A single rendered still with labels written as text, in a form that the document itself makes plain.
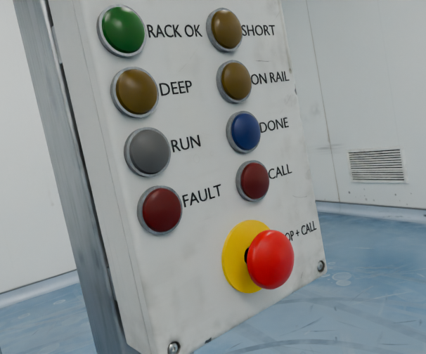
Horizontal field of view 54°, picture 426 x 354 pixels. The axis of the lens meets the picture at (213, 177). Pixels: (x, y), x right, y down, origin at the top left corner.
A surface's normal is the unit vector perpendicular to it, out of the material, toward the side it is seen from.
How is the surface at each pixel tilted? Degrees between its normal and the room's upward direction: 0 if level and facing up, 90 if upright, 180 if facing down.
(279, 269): 95
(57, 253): 90
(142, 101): 93
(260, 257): 80
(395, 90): 90
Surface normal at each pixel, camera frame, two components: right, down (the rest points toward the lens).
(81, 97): -0.77, 0.22
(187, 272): 0.62, -0.04
